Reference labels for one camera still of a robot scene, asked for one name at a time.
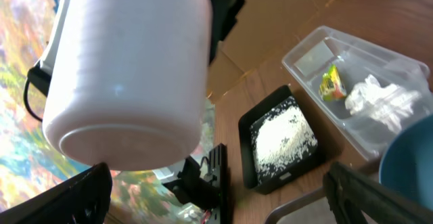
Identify colourful patterned floor mat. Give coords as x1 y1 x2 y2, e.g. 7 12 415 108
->
1 0 203 223

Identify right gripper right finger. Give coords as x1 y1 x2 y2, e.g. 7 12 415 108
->
323 162 432 224

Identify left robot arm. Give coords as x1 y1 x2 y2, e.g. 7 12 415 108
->
22 0 245 122

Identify white tissue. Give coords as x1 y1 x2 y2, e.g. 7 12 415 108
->
344 74 421 133

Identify dark blue round plate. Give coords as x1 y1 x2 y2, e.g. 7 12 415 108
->
379 116 432 210

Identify pink plastic cup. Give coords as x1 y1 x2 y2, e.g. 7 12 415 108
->
42 0 212 171

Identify black plastic tray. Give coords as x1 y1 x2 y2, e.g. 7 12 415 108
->
238 85 324 195

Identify clear plastic waste bin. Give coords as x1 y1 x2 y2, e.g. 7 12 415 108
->
282 26 432 160

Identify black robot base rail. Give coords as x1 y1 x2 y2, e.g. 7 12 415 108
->
153 143 230 224

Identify yellow snack wrapper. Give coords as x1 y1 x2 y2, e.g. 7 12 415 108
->
319 64 347 101

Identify white rice grains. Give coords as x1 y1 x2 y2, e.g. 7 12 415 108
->
254 107 318 173

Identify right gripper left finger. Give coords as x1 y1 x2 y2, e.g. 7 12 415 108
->
1 163 112 224

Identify brown cardboard sheet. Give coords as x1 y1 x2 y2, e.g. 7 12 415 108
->
207 0 334 102

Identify brown plastic serving tray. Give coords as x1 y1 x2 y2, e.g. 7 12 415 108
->
264 159 380 224

